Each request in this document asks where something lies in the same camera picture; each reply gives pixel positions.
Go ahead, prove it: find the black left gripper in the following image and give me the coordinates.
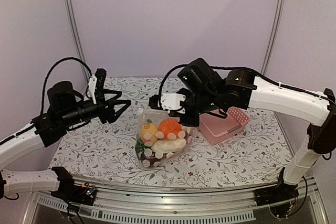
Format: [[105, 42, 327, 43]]
[[61, 88, 131, 127]]

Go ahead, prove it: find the yellow toy fruit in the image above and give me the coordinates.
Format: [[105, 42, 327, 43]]
[[140, 123, 158, 143]]

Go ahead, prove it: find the orange toy fruit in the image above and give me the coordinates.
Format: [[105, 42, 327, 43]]
[[158, 118, 182, 140]]

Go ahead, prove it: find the clear zip top bag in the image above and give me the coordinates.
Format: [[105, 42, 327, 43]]
[[135, 109, 195, 169]]

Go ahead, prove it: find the white toy radish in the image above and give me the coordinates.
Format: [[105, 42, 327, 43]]
[[151, 138, 186, 153], [135, 139, 146, 156]]

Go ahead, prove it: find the red toy strawberry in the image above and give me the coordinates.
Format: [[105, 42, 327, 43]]
[[184, 131, 193, 144]]

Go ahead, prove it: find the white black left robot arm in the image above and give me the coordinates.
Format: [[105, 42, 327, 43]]
[[1, 81, 131, 202]]

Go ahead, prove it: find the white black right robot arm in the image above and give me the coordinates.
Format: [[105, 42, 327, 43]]
[[170, 58, 335, 201]]

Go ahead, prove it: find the pink plastic basket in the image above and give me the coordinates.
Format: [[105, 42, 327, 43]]
[[198, 107, 250, 145]]

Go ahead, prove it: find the floral patterned table mat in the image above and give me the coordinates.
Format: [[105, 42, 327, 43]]
[[50, 78, 292, 188]]

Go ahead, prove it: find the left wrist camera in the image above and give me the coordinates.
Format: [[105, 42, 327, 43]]
[[85, 68, 107, 105]]

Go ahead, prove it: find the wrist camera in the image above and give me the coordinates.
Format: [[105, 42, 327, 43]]
[[149, 93, 186, 112], [85, 68, 107, 105]]

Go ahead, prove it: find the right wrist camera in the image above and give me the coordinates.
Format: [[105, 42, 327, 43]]
[[149, 93, 186, 112]]

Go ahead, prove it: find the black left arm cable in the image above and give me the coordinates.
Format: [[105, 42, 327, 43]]
[[39, 57, 93, 116]]

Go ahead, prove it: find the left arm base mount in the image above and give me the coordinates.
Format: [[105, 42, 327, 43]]
[[51, 179, 97, 206]]

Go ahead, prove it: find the aluminium front rail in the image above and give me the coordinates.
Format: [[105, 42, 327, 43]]
[[23, 176, 332, 223]]

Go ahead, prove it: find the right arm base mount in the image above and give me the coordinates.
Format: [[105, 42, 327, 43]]
[[254, 183, 299, 206]]

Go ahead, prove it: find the left aluminium frame post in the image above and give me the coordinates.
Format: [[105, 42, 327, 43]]
[[59, 0, 92, 84]]

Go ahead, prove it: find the aluminium frame post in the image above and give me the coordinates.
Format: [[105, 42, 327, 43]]
[[59, 0, 92, 84], [261, 0, 285, 75]]

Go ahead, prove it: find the right aluminium frame post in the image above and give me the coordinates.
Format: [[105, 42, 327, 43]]
[[261, 0, 285, 75]]

